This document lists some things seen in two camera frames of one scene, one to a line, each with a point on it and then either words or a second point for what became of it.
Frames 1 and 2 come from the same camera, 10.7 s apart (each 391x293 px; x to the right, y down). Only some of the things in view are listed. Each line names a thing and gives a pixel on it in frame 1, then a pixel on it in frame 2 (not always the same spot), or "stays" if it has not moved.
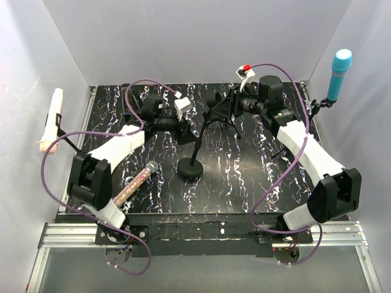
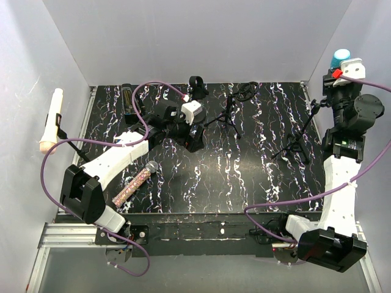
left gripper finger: (187, 136) to (192, 145)
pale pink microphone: (50, 131) stays
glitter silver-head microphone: (151, 166) stays
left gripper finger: (186, 124) to (199, 143)
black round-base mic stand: (192, 167) to (198, 91)
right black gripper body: (248, 104) to (341, 95)
